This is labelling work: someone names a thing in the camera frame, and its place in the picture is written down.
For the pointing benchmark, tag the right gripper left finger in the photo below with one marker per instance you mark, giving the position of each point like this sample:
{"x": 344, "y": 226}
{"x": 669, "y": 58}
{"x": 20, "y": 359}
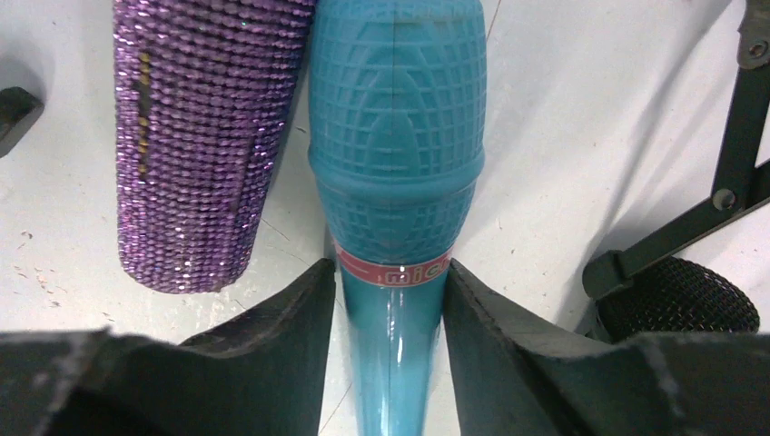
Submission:
{"x": 260, "y": 373}

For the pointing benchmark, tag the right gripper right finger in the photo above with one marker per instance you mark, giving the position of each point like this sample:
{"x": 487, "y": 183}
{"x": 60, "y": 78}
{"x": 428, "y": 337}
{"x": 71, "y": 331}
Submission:
{"x": 515, "y": 373}

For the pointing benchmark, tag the black microphone orange end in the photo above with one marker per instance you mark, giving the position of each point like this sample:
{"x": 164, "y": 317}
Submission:
{"x": 675, "y": 295}

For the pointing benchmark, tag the blue toy microphone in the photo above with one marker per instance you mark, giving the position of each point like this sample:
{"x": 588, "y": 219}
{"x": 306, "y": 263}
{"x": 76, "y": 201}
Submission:
{"x": 397, "y": 112}

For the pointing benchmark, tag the round base mic stand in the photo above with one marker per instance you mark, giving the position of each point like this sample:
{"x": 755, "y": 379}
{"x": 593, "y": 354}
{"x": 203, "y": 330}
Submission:
{"x": 19, "y": 112}

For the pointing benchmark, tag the purple glitter microphone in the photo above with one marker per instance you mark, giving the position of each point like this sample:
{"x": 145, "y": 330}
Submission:
{"x": 202, "y": 92}

